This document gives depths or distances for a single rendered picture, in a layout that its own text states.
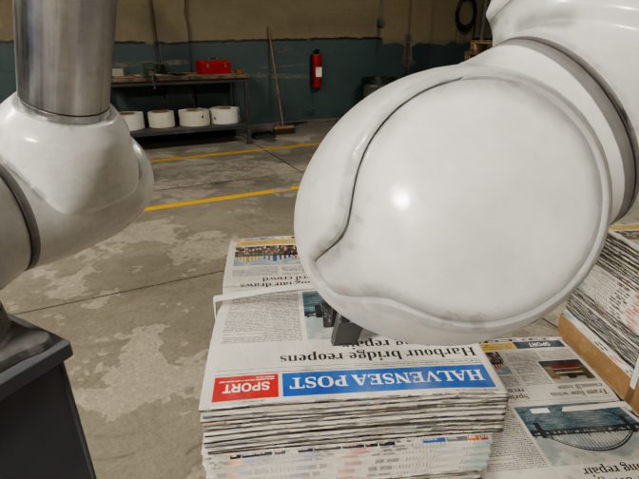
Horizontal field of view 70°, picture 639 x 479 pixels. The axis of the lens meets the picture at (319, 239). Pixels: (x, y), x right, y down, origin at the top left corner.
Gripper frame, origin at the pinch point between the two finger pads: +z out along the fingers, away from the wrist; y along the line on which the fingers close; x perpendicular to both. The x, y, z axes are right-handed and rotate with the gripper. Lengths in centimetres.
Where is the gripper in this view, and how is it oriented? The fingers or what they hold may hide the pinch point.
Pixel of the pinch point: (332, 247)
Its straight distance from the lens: 53.6
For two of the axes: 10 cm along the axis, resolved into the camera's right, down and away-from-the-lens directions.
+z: -0.8, 0.5, 10.0
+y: 0.4, 10.0, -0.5
